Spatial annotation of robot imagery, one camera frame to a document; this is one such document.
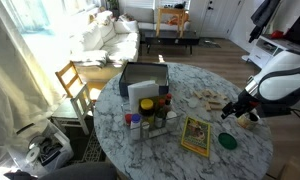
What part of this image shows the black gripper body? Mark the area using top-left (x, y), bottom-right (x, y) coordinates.
top-left (237, 88), bottom-right (260, 111)

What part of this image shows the green plastic lid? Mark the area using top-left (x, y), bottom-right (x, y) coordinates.
top-left (217, 132), bottom-right (239, 151)

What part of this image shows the yellow lid jar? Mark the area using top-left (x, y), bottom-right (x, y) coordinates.
top-left (139, 98), bottom-right (155, 126)

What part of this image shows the yellow bordered magazine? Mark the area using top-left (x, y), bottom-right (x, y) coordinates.
top-left (180, 115), bottom-right (212, 158)

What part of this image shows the white TV stand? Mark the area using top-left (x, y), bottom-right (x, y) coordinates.
top-left (247, 34), bottom-right (300, 70)

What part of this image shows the white shaker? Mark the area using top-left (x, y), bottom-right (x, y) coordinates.
top-left (165, 110), bottom-right (178, 129)

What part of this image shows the red cap sauce bottle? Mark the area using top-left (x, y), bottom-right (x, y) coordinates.
top-left (164, 93), bottom-right (173, 113)

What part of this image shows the red cap dark bottle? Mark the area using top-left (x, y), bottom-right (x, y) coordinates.
top-left (155, 98), bottom-right (168, 128)

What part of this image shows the red object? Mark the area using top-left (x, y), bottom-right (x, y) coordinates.
top-left (269, 29), bottom-right (285, 40)

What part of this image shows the clear condiment caddy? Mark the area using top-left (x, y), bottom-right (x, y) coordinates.
top-left (122, 111), bottom-right (184, 144)

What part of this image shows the dark hanging jacket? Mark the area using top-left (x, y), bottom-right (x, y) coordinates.
top-left (248, 0), bottom-right (282, 44)

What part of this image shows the white napkin stack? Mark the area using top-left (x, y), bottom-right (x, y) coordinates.
top-left (127, 79), bottom-right (160, 114)

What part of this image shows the white door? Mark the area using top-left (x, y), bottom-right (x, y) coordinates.
top-left (199, 0), bottom-right (242, 39)

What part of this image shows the dark blue cardboard box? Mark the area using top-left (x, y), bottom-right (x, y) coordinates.
top-left (118, 61), bottom-right (170, 98)

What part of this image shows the dark coffee table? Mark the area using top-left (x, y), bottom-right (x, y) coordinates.
top-left (143, 29), bottom-right (201, 56)

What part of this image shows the blue cap white bottle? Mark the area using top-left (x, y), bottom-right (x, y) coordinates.
top-left (129, 113), bottom-right (142, 141)

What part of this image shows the small red cap jar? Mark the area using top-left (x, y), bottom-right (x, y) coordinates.
top-left (124, 113), bottom-right (133, 127)

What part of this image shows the yellow wooden stool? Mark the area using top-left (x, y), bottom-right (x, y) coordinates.
top-left (155, 7), bottom-right (188, 38)

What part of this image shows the white sofa cushion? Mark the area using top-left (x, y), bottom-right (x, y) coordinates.
top-left (113, 19), bottom-right (139, 34)

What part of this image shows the white sofa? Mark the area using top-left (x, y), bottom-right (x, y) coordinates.
top-left (69, 9), bottom-right (142, 74)

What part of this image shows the dark patterned rug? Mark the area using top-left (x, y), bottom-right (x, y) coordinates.
top-left (68, 126), bottom-right (108, 164)

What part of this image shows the white wooden chair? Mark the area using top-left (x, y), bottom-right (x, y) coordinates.
top-left (50, 83), bottom-right (95, 136)

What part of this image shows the dark grey chair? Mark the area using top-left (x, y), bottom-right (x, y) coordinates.
top-left (38, 161), bottom-right (118, 180)

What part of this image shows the clear plastic storage bin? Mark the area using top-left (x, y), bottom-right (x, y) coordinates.
top-left (8, 121), bottom-right (75, 176)

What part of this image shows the white tape roll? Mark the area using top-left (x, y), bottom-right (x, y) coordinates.
top-left (25, 146), bottom-right (41, 164)

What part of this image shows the sheer white curtain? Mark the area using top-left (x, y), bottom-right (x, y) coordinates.
top-left (0, 0), bottom-right (63, 168)

